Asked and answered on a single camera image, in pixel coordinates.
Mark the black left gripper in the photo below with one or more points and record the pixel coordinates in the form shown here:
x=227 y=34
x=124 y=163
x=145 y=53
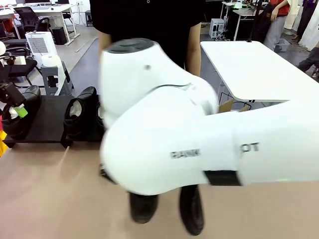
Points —
x=11 y=94

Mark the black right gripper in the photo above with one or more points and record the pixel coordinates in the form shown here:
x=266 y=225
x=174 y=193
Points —
x=104 y=171

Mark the white paper stuffing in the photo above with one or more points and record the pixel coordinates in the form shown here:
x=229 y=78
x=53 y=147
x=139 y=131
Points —
x=13 y=114
x=76 y=108

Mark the black leather shoe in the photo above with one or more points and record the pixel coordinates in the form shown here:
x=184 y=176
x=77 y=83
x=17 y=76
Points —
x=72 y=124
x=99 y=119
x=192 y=214
x=143 y=209
x=27 y=99

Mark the person's right forearm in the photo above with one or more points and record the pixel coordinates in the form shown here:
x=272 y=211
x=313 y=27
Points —
x=104 y=42

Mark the person's left forearm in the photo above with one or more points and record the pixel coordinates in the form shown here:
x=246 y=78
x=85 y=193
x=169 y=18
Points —
x=194 y=54

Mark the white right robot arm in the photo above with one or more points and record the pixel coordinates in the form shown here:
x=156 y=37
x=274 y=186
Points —
x=174 y=124

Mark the black flat shoe stand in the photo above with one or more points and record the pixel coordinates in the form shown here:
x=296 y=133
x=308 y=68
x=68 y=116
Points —
x=89 y=135
x=47 y=124

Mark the red and yellow object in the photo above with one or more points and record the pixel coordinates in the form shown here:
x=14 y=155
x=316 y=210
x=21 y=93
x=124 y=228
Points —
x=2 y=139

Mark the black sled-leg office chair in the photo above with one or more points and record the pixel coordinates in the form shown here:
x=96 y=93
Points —
x=25 y=68

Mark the grey plastic step stool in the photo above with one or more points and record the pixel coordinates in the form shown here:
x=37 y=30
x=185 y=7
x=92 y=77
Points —
x=47 y=74

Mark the white air purifier appliance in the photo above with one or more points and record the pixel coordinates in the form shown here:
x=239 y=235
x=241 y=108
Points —
x=37 y=44

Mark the black computer tower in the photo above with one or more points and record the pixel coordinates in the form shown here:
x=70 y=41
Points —
x=59 y=36

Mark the black mesh office chair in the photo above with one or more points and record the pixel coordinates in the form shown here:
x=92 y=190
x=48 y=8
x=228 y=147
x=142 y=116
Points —
x=27 y=20

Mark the white office desk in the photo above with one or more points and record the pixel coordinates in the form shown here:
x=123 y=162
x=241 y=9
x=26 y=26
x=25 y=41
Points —
x=49 y=10

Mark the small grey stool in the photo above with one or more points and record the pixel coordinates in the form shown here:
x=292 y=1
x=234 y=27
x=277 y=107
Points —
x=88 y=18

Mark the brown cardboard box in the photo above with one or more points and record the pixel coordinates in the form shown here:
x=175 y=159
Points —
x=225 y=105

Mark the person torso black t-shirt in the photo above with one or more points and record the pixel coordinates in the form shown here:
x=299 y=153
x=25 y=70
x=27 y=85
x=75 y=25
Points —
x=154 y=20

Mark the large white table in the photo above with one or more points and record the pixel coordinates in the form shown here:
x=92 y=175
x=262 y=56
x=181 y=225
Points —
x=249 y=69

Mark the white computer case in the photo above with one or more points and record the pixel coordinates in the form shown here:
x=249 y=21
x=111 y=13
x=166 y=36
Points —
x=216 y=27

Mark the black slanted pole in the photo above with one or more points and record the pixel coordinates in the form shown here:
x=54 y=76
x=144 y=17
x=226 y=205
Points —
x=251 y=33

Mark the grey plastic bin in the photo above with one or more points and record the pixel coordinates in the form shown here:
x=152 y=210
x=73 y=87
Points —
x=282 y=46

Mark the person in red shirt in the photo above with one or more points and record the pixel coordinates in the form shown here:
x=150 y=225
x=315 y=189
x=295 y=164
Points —
x=276 y=30

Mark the background person dark trousers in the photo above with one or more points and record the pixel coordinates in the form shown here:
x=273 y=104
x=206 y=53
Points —
x=310 y=59

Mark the white-frame background desk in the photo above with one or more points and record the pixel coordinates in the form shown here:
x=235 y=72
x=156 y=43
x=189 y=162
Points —
x=239 y=12

